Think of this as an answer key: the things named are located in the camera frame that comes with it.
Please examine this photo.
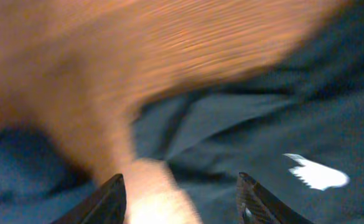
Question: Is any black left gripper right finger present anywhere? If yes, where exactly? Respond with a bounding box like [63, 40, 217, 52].
[236, 172, 313, 224]

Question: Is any navy blue folded garment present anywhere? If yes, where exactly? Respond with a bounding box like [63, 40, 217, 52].
[0, 129, 96, 224]

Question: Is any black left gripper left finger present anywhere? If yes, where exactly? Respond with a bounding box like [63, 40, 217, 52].
[51, 174, 126, 224]

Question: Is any dark green shirt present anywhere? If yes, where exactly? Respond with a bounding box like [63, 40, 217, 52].
[134, 1, 364, 223]

